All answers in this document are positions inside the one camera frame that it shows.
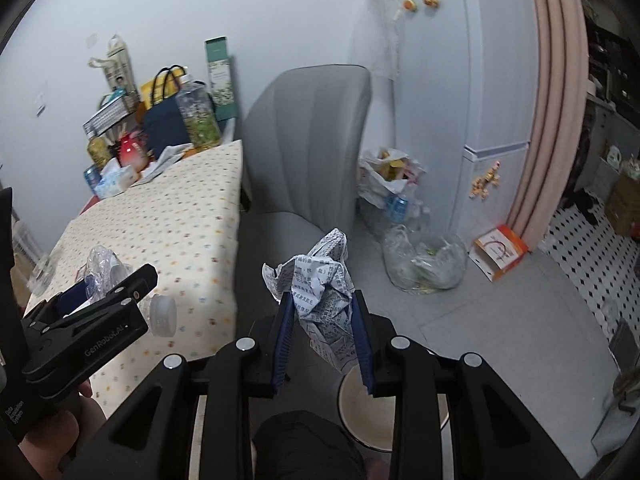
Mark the white tote bag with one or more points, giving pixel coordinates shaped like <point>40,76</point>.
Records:
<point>117,70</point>

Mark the blue soda can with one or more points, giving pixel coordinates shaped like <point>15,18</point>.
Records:
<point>92,177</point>

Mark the orange white box on floor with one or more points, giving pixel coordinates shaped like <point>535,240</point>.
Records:
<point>497,252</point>

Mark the white refrigerator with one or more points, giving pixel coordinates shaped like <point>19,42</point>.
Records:
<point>465,99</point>

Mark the white trash bin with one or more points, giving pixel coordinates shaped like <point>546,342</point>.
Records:
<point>368,420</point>

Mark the grey upholstered chair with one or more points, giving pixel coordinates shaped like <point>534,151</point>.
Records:
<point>301,141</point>

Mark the person's left hand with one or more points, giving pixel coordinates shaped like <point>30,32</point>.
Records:
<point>46,446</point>

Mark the large clear water jug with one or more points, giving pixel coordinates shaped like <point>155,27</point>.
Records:
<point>33,264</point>

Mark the glass jar with pickles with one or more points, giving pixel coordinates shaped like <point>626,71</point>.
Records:
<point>99,151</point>

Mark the clear plastic bag on floor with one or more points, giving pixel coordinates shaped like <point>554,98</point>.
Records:
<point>420,263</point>

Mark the white cloth on table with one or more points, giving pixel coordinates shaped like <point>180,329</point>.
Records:
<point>170,155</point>

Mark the white trash bag with boxes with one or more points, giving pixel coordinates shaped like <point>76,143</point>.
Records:
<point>388,187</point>

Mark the blue tissue box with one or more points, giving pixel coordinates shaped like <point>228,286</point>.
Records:
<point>115,179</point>

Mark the printed paper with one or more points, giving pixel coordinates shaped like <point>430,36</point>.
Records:
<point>322,291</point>

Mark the pink curtain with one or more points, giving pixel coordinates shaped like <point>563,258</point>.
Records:
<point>560,106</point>

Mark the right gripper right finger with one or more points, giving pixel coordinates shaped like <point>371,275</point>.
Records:
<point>362,331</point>

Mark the navy lunch bag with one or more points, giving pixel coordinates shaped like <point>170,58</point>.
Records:
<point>163,124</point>

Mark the yellow snack bag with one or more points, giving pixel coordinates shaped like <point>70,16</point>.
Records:
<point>150,90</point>

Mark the floral cream tablecloth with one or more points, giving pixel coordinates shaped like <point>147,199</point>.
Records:
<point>185,223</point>

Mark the crushed clear plastic bottle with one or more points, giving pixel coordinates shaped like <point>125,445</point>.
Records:
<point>103,270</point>

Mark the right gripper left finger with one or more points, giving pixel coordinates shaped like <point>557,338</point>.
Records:
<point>282,329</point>

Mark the plastic bottle with green contents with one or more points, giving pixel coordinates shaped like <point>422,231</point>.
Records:
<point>197,111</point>

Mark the green tall carton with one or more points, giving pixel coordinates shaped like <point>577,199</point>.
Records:
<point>220,78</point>

